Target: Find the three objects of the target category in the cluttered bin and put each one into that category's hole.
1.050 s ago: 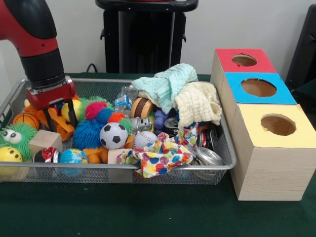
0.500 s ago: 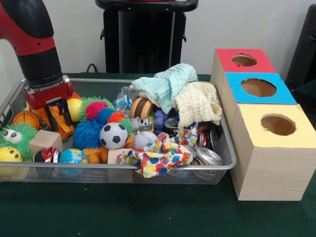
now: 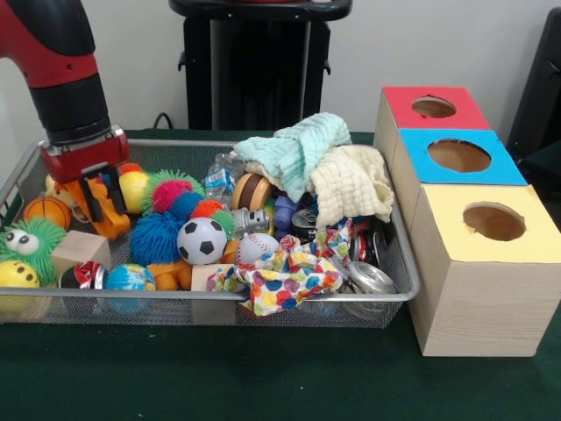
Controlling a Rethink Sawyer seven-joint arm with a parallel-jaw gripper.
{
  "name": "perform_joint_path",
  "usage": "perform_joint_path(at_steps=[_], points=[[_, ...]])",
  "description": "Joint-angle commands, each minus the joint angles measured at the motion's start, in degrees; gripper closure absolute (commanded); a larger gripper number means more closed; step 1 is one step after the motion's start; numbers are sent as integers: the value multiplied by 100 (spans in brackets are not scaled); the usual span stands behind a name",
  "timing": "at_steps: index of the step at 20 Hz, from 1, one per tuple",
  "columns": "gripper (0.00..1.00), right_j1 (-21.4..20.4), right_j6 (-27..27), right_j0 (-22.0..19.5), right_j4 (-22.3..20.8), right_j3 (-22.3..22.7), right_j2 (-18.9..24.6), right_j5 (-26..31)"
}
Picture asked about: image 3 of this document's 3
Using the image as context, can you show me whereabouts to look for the colourful spotted cloth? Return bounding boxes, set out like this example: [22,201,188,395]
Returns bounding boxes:
[208,218,352,318]

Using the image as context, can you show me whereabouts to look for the orange plastic tray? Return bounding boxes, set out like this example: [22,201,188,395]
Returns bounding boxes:
[69,175,132,241]

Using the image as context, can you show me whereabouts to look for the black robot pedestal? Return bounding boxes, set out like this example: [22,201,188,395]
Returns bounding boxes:
[168,0,354,132]

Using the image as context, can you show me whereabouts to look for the yellow duck plush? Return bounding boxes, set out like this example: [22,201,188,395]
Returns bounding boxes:
[45,175,76,207]

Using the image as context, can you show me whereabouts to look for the black and white soccer ball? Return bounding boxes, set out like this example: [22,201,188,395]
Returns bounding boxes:
[176,218,228,266]

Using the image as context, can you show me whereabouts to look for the light blue waffle cloth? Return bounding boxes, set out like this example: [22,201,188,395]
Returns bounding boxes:
[234,112,354,203]

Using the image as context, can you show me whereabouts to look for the multicolour spiky caterpillar toy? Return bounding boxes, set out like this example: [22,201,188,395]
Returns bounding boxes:
[142,169,237,238]

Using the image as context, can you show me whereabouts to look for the plain yellow ball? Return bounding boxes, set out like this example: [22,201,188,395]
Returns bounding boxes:
[117,169,152,215]

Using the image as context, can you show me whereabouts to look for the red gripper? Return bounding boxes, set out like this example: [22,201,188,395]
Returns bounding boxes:
[39,125,131,224]

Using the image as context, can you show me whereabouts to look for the black furniture frame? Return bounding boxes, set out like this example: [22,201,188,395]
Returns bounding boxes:
[506,6,561,163]

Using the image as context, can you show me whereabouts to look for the dark green table cloth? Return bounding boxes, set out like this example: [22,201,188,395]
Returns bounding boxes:
[0,127,561,421]

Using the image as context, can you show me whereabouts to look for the green googly-eyed puffer ball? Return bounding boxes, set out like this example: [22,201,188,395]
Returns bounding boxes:
[0,216,67,284]

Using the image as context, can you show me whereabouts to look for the large blue spiky ball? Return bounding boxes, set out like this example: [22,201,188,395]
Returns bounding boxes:
[129,212,185,268]

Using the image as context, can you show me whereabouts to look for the clear mesh bin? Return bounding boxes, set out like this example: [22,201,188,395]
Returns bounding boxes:
[0,138,423,330]

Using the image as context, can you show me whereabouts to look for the cream waffle cloth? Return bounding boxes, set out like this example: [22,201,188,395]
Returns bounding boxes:
[245,145,396,230]

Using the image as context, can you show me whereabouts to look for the wooden box with three holes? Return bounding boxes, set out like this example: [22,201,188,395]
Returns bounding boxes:
[374,85,561,357]

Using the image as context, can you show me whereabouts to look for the white baseball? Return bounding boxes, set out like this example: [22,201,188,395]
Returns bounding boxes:
[235,232,281,267]

